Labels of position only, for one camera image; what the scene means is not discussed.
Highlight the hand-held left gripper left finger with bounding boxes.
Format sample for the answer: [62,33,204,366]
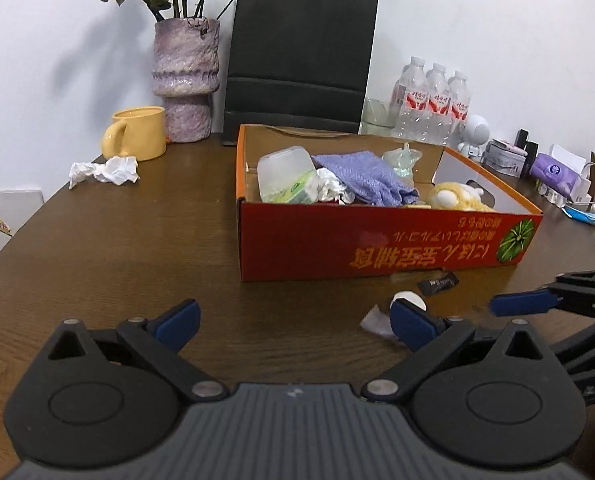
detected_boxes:
[42,298,228,403]

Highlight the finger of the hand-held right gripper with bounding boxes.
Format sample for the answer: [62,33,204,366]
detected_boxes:
[550,315,595,375]
[490,268,595,318]

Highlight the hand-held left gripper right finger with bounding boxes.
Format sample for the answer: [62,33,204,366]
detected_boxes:
[361,298,558,403]

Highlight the light grey wrapper scrap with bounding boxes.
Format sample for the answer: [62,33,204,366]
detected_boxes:
[360,304,403,343]

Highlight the dark grey wrapper scrap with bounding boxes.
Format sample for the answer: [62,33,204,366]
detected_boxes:
[417,272,459,294]

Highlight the red cardboard box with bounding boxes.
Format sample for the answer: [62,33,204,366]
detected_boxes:
[236,124,545,282]

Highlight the white and tan plush toy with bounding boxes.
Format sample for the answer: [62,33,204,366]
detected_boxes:
[429,181,495,212]

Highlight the purple cloth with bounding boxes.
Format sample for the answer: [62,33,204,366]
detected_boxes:
[311,151,421,208]

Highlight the white tissue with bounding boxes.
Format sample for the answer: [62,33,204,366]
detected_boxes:
[68,156,141,191]
[305,167,355,206]

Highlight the iridescent plastic bag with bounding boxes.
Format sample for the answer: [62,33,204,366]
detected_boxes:
[381,142,423,181]

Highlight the green packet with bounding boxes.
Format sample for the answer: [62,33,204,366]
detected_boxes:
[278,170,321,205]

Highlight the translucent plastic container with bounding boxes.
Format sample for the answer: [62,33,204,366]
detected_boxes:
[256,146,318,205]

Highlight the white round cap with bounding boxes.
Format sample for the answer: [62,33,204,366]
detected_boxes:
[390,291,427,313]

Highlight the blue face mask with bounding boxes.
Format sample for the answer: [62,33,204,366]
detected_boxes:
[565,204,595,226]

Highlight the purple tissue pack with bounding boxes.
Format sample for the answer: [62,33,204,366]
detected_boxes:
[530,144,588,196]

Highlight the small printed box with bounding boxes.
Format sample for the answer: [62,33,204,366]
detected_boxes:
[482,139,525,177]

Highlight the black cosmetic tubes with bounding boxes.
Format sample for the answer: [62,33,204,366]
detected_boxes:
[515,129,541,161]

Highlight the white robot toy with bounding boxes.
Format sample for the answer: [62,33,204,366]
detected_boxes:
[457,114,491,158]

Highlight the yellow mug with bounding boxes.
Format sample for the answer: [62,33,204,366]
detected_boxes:
[102,106,168,162]

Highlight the white cardboard box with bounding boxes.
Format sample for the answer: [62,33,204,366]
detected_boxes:
[0,189,45,273]

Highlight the clear water bottle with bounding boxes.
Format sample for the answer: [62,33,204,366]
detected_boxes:
[420,62,451,145]
[390,56,428,141]
[445,70,473,147]

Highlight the clear glass cup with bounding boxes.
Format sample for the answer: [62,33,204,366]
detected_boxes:
[361,97,403,137]

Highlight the purple ceramic vase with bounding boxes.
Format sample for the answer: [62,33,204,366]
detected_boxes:
[152,17,222,143]

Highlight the black paper bag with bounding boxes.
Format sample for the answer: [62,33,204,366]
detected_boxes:
[222,0,379,146]

